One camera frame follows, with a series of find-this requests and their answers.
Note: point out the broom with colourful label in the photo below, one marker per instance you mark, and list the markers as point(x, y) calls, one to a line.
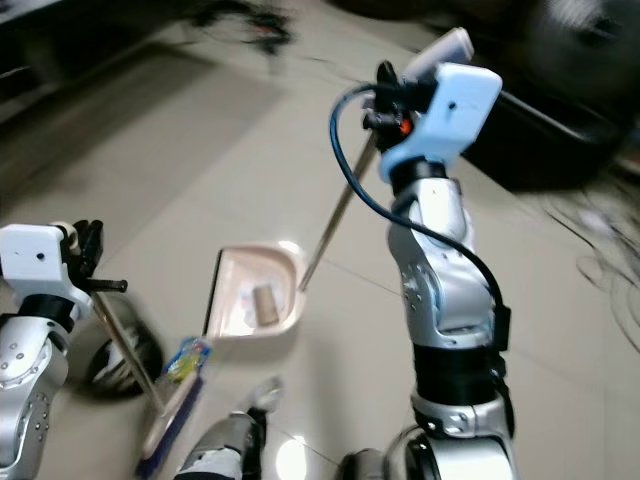
point(175, 400)

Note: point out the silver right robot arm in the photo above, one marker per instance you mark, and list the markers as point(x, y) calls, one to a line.
point(450, 300)

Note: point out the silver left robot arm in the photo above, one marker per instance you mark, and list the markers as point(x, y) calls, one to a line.
point(25, 390)

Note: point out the round black object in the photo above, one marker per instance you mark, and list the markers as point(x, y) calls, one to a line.
point(125, 360)

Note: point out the brown cardboard roll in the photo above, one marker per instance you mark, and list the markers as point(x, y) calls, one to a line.
point(266, 306)

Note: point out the black furniture base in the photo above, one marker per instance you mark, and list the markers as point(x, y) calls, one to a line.
point(550, 140)

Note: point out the grey robot leg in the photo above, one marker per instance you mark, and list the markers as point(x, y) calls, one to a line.
point(230, 440)

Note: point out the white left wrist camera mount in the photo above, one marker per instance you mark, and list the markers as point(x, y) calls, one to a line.
point(35, 260)

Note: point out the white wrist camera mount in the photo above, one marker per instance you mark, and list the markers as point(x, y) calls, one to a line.
point(460, 110)
point(35, 260)

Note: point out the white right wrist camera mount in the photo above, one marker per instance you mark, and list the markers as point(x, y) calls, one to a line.
point(460, 110)

